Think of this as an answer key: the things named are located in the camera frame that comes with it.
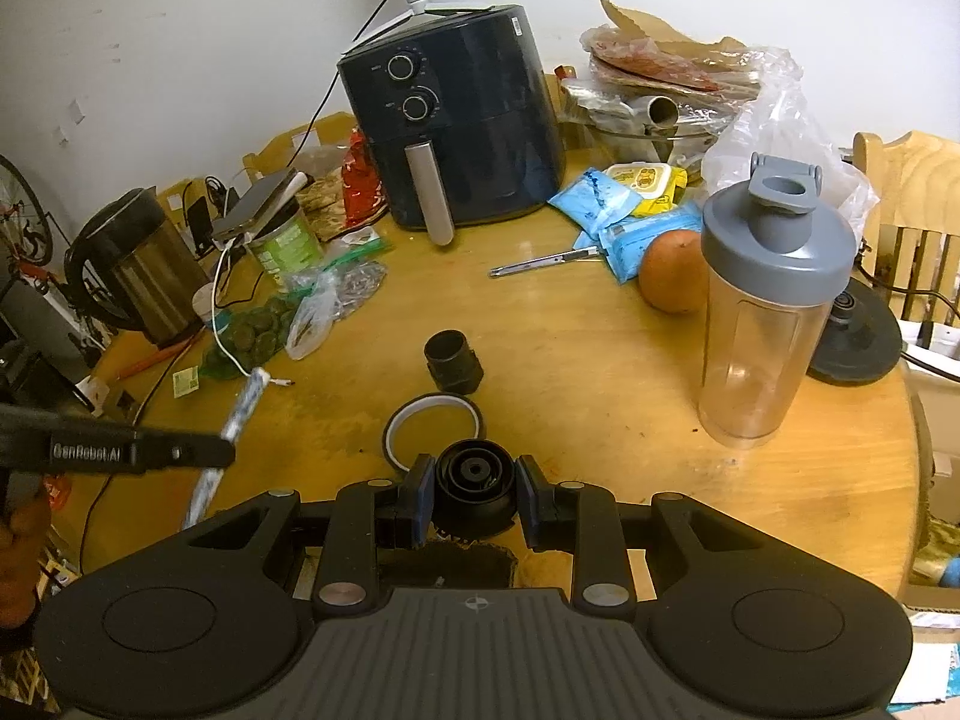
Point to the white crumpled wrapper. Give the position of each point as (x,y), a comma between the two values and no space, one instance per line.
(362,235)

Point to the large clear plastic bag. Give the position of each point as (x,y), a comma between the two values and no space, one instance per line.
(795,120)

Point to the bicycle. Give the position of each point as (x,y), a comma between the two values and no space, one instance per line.
(22,225)

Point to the light blue wipes packet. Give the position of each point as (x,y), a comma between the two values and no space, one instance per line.
(596,199)
(626,247)

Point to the black power adapter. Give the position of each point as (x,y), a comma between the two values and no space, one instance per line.
(201,214)

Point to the small white green box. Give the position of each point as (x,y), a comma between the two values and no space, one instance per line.
(184,382)

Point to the grey lid shaker bottle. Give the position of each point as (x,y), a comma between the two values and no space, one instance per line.
(765,300)

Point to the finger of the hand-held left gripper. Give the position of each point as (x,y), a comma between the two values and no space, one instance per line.
(187,452)

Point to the cardboard tube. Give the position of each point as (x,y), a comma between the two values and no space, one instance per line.
(660,112)

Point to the glass bowl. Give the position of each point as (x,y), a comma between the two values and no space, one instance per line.
(607,120)

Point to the net bag of green pucks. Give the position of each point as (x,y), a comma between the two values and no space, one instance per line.
(255,330)

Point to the silver utility knife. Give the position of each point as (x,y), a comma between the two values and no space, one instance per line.
(536,262)

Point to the black kettle base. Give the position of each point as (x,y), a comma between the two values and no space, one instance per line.
(859,349)

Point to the yellow wipes packet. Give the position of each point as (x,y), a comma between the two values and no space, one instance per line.
(652,184)

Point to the white stick sachet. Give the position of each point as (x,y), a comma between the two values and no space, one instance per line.
(247,397)

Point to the grey smartphone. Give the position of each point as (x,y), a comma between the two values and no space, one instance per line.
(251,202)

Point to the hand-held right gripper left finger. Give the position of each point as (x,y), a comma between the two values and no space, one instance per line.
(424,495)

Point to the dark blue air fryer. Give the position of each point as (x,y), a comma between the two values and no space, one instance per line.
(465,127)

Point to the orange fruit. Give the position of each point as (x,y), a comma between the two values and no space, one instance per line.
(671,274)

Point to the black cylindrical adapter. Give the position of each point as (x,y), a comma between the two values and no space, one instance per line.
(452,360)

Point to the person's left hand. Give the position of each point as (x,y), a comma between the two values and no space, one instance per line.
(19,555)

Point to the brown cardboard piece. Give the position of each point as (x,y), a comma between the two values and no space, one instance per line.
(645,19)

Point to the white pill bottle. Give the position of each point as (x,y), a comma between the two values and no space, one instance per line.
(204,304)

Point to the clear zip bag green seal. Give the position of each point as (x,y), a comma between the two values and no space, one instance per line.
(356,277)

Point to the patterned snack bag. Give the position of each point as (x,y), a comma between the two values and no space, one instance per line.
(324,195)

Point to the clear bag of dried food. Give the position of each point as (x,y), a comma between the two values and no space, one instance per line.
(660,64)

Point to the green tin can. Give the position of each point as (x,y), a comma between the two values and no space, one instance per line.
(289,247)

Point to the small clear plastic bag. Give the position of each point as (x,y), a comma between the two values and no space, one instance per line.
(311,319)

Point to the dark steel electric kettle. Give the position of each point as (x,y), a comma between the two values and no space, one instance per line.
(139,270)

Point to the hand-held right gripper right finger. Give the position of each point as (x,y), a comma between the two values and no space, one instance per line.
(527,499)

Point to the red snack bag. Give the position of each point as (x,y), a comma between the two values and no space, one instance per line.
(362,180)

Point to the black round cap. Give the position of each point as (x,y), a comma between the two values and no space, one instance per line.
(474,487)

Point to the orange pen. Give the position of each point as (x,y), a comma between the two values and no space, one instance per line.
(157,358)

